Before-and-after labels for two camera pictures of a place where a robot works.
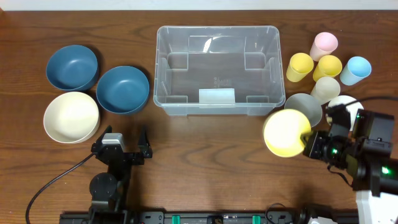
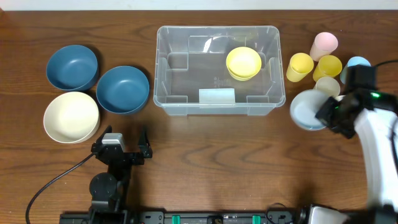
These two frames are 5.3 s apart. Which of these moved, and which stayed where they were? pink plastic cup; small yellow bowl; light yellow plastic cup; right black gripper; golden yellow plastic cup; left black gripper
Moved: small yellow bowl; right black gripper
Stayed: pink plastic cup; left black gripper; golden yellow plastic cup; light yellow plastic cup
